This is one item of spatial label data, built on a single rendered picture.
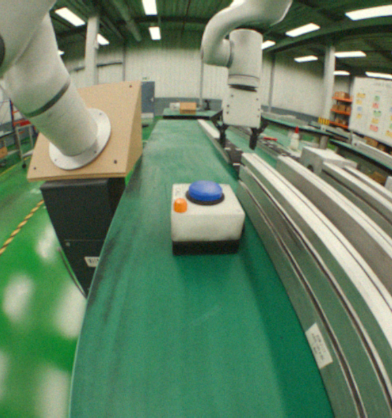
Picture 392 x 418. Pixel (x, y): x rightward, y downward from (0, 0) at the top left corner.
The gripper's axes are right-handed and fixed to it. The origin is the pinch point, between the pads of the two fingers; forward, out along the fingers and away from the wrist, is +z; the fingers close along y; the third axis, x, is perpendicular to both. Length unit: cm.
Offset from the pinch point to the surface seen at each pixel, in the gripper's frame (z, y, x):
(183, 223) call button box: 1.3, 15.7, 35.2
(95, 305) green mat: 6.2, 24.6, 42.5
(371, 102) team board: -70, -278, -173
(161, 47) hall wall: -330, 120, -1082
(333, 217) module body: -0.2, -2.3, 36.9
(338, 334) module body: 1.8, 4.9, 49.5
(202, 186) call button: -1.2, 13.4, 31.5
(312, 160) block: -1.3, -14.0, 15.2
